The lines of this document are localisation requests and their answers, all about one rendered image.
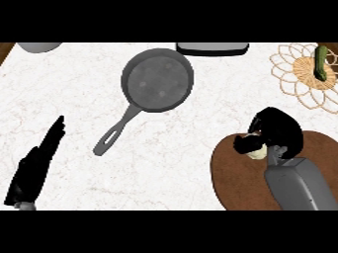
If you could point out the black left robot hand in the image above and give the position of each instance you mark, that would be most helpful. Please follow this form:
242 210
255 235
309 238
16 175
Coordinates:
32 171

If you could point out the grey frying pan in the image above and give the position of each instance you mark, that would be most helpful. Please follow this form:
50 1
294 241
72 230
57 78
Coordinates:
156 79

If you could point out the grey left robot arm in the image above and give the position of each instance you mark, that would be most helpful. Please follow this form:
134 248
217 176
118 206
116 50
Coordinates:
25 206

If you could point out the green vegetable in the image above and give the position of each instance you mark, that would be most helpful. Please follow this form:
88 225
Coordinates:
320 64

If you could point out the woven beige placemat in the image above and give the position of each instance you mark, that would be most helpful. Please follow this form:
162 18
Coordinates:
313 77

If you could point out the round brown cutting board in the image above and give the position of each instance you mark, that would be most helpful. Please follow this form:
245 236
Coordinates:
239 174

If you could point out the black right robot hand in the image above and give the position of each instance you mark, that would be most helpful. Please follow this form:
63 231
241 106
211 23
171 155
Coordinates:
281 131

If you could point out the pale cupcake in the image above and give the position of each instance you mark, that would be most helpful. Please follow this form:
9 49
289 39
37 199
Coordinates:
257 152

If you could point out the grey round bowl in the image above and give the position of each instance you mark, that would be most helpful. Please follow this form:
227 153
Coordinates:
38 46

